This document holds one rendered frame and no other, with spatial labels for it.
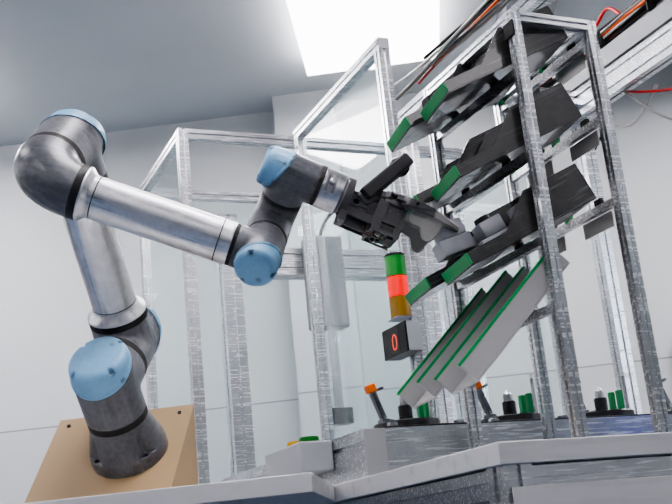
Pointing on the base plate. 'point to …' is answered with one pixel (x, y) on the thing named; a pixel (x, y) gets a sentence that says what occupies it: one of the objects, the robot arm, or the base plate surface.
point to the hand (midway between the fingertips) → (448, 228)
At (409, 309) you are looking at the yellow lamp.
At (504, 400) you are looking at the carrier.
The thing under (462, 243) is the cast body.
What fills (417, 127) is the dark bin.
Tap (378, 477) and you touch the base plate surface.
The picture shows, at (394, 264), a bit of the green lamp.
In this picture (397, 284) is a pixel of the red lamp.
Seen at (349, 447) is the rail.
